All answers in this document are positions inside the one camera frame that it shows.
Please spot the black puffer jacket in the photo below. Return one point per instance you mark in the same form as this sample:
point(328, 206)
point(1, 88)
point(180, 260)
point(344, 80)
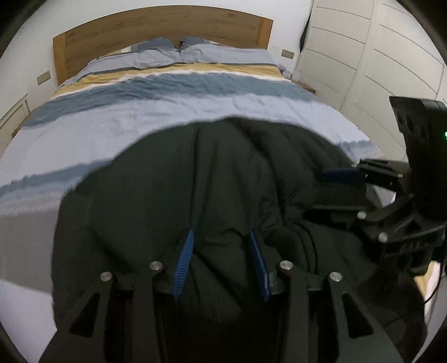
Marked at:
point(216, 188)

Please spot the bed with striped duvet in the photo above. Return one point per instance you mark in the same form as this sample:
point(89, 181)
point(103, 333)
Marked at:
point(132, 104)

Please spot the wall switch plate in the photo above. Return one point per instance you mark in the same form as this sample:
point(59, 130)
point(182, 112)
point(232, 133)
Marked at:
point(43, 77)
point(287, 53)

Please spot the white wardrobe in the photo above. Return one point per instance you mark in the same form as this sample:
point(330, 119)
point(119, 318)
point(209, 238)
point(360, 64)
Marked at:
point(366, 59)

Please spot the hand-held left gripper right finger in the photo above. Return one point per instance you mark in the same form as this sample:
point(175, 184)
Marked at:
point(260, 265)

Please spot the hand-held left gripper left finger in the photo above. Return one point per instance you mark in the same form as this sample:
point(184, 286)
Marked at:
point(181, 268)

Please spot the grey blue pillow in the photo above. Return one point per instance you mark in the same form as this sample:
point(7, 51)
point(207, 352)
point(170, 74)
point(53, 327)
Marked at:
point(139, 57)
point(227, 54)

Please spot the wooden nightstand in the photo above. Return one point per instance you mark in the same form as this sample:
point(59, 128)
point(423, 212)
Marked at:
point(305, 87)

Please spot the wooden headboard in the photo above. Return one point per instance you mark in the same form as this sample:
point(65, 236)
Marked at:
point(146, 28)

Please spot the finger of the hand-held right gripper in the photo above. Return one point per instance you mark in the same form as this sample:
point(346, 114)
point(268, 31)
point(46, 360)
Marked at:
point(340, 176)
point(384, 220)

